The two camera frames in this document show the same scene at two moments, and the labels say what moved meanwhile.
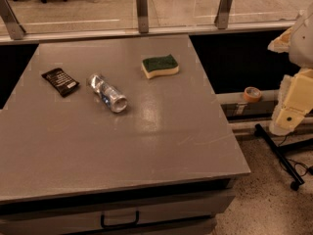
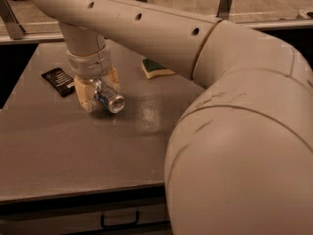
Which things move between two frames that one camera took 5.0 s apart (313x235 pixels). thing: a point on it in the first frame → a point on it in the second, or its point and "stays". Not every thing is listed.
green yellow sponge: [159, 66] stays
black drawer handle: [137, 218] stays
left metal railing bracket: [11, 20] stays
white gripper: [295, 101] → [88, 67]
